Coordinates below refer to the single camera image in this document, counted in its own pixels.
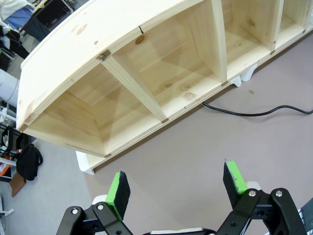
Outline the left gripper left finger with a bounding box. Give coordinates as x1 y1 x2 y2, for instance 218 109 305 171
56 169 132 235

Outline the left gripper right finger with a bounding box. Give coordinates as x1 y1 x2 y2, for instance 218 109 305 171
215 159 308 235

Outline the black power cable with plug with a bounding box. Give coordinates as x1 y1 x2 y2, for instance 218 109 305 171
201 101 313 116

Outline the black backpack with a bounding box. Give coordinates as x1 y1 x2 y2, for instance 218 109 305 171
15 143 44 182

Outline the brown flat board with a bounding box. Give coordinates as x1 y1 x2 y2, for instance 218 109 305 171
10 172 27 197

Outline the black metal cart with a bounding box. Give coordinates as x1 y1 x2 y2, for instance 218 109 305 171
0 122 37 162

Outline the pine wood shelf box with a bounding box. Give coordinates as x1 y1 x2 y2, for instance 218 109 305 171
16 0 313 157

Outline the white ribbed cylinder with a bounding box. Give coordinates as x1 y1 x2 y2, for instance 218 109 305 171
0 69 20 106

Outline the person in dark clothes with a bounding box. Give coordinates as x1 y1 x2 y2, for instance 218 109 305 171
0 24 30 60

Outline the person in blue shirt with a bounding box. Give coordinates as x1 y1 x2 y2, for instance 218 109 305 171
6 0 53 42

